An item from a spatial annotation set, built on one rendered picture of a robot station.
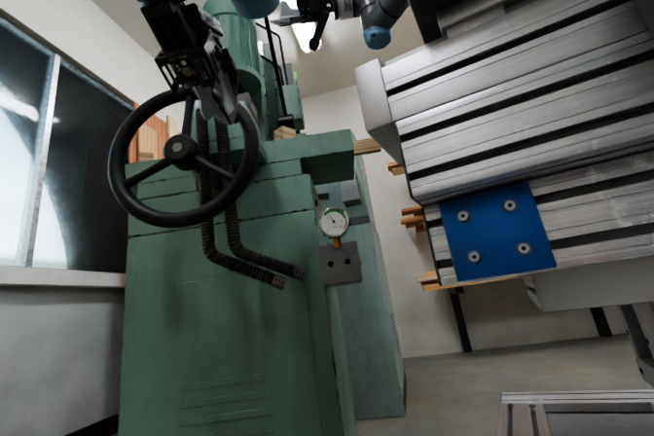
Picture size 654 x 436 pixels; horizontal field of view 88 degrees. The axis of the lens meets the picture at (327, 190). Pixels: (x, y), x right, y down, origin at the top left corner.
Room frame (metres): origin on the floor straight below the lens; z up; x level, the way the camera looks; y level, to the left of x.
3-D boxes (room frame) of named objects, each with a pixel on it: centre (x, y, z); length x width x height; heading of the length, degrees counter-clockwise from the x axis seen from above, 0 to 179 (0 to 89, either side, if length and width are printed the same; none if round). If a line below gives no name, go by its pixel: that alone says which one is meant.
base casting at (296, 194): (1.04, 0.24, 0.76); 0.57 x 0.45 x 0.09; 178
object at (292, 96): (1.13, 0.09, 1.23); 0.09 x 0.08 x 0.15; 178
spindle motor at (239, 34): (0.92, 0.25, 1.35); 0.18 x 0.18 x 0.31
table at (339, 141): (0.81, 0.22, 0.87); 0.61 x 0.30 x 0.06; 88
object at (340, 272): (0.77, -0.01, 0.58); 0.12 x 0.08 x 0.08; 178
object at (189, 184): (0.86, 0.25, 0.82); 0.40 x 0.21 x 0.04; 88
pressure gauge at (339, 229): (0.70, -0.01, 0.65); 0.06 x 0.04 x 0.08; 88
